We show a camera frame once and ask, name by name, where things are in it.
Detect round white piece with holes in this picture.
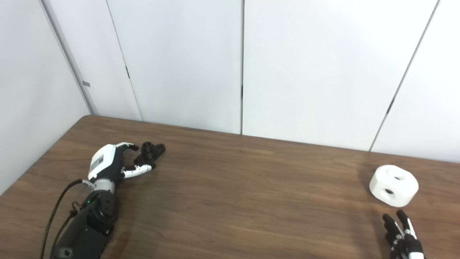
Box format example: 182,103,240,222
369,165,419,207

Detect black flanged holder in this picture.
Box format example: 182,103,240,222
133,141,166,167

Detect thick black left wrist cable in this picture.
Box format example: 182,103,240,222
40,179,96,259

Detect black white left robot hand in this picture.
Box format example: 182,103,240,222
87,142,157,182

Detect thin black wrist wire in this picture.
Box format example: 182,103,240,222
53,201,79,259

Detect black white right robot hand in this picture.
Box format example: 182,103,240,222
382,209,425,259

